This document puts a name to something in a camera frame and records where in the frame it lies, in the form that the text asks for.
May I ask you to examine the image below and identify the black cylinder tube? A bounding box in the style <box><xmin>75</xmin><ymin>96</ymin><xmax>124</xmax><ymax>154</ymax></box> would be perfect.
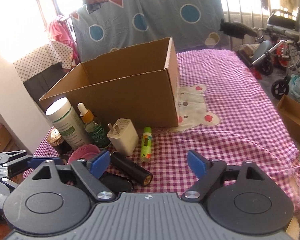
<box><xmin>110</xmin><ymin>152</ymin><xmax>153</xmax><ymax>186</ymax></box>

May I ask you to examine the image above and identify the pink plastic lid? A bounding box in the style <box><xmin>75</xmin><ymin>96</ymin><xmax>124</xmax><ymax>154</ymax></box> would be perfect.
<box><xmin>67</xmin><ymin>144</ymin><xmax>101</xmax><ymax>165</ymax></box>

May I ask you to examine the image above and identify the black oval case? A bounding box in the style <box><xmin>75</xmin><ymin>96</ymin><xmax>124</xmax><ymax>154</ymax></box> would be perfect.
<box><xmin>99</xmin><ymin>172</ymin><xmax>134</xmax><ymax>194</ymax></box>

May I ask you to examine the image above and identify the green glass dropper bottle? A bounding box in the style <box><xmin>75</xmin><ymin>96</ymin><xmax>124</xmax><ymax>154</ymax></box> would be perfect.
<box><xmin>77</xmin><ymin>102</ymin><xmax>110</xmax><ymax>149</ymax></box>

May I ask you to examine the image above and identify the white power adapter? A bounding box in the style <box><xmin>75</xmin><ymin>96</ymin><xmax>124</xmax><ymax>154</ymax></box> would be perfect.
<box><xmin>107</xmin><ymin>118</ymin><xmax>139</xmax><ymax>157</ymax></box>

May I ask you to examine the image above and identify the gold-lidded dark jar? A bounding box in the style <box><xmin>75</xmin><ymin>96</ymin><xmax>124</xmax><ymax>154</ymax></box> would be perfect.
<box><xmin>47</xmin><ymin>127</ymin><xmax>72</xmax><ymax>155</ymax></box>

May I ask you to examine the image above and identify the green lip balm tube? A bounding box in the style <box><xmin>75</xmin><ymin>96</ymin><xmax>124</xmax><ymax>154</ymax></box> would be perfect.
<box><xmin>140</xmin><ymin>127</ymin><xmax>152</xmax><ymax>163</ymax></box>

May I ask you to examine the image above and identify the pink checkered tablecloth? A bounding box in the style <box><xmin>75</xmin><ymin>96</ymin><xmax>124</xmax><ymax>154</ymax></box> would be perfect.
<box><xmin>23</xmin><ymin>49</ymin><xmax>300</xmax><ymax>212</ymax></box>

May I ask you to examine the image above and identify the white green-label bottle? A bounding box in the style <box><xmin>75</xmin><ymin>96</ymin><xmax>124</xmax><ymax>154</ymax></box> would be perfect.
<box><xmin>46</xmin><ymin>97</ymin><xmax>91</xmax><ymax>150</ymax></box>

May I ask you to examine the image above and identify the brown cardboard box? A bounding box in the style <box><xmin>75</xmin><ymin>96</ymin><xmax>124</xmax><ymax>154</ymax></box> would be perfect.
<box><xmin>40</xmin><ymin>37</ymin><xmax>179</xmax><ymax>129</ymax></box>

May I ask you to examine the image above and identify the small cardboard box on floor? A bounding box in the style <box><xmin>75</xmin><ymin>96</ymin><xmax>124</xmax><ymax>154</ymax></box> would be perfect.
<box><xmin>276</xmin><ymin>95</ymin><xmax>300</xmax><ymax>144</ymax></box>

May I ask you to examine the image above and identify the polka dot cloth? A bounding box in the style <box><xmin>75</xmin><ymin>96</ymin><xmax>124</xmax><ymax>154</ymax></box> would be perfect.
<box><xmin>13</xmin><ymin>41</ymin><xmax>73</xmax><ymax>82</ymax></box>

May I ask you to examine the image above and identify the pink garment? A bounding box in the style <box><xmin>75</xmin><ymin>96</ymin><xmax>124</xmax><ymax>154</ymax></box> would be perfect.
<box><xmin>47</xmin><ymin>15</ymin><xmax>80</xmax><ymax>64</ymax></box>

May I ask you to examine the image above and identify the black armrest pad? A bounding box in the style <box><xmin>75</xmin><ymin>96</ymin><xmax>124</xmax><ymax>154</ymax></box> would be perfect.
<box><xmin>219</xmin><ymin>19</ymin><xmax>258</xmax><ymax>40</ymax></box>

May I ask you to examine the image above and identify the wheelchair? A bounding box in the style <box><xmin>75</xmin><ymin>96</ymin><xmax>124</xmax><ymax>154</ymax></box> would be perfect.
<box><xmin>236</xmin><ymin>10</ymin><xmax>300</xmax><ymax>100</ymax></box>

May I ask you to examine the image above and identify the grey patterned hanging blanket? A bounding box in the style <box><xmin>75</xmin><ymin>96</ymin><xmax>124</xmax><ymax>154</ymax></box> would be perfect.
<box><xmin>73</xmin><ymin>0</ymin><xmax>230</xmax><ymax>61</ymax></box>

